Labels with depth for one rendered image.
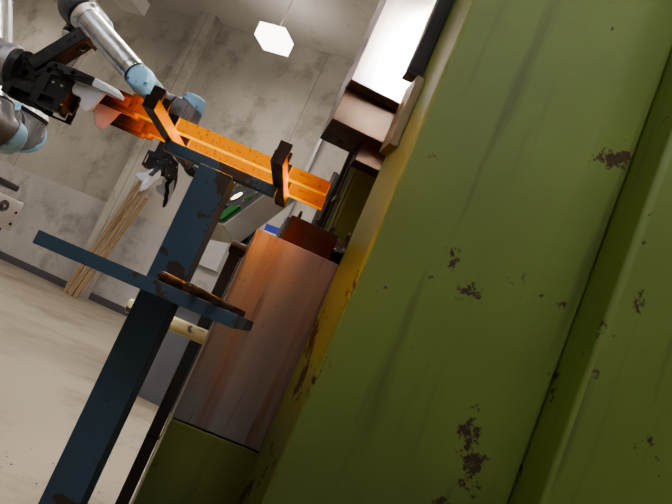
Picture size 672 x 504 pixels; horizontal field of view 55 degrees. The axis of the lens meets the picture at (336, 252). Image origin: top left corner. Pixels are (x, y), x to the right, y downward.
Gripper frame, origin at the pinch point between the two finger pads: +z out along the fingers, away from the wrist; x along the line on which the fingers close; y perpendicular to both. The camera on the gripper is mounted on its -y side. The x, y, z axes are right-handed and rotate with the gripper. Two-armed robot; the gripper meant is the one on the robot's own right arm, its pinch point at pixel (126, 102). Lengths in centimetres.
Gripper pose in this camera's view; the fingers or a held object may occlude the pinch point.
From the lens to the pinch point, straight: 121.4
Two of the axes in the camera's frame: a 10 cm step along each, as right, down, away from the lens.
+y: -3.9, 9.1, -1.5
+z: 9.2, 3.9, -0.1
